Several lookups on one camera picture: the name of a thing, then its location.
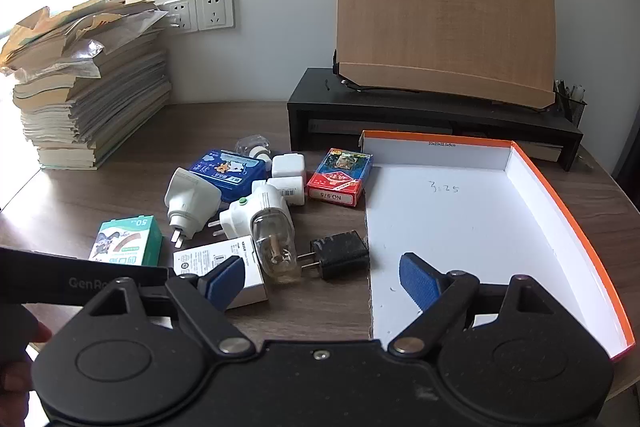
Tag white wall socket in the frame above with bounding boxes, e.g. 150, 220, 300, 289
162, 0, 197, 34
194, 0, 236, 32

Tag large white plug adapter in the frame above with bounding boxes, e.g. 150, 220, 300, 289
165, 167, 222, 250

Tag black charger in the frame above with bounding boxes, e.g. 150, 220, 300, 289
298, 231, 371, 282

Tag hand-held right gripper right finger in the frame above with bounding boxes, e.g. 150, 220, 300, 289
387, 252, 558, 356

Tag person's left hand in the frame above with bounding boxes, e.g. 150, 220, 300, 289
0, 305, 53, 410

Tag black desk riser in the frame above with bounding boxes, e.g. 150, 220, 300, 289
286, 68, 585, 172

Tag orange and white cardboard box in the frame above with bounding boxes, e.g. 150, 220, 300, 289
359, 130, 632, 362

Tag wooden book stand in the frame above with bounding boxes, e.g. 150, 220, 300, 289
331, 0, 557, 112

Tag stack of books and papers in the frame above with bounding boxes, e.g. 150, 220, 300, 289
0, 0, 173, 171

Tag beige book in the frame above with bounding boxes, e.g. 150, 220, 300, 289
521, 141, 564, 162

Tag white mosquito repellent heater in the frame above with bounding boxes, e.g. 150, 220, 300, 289
207, 181, 302, 285

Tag white carton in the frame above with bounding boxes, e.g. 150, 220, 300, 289
172, 234, 268, 310

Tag green and white bandage box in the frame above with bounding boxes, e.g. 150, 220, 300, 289
89, 214, 163, 268

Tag dark curtain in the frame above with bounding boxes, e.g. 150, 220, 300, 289
612, 72, 640, 190

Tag black mesh pen holder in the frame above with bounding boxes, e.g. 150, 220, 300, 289
552, 93, 587, 128

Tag blue tissue pack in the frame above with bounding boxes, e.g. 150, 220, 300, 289
187, 149, 273, 202

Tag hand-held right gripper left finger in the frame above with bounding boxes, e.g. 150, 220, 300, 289
87, 255, 253, 355

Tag red playing card box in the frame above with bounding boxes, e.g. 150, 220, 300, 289
305, 148, 374, 208

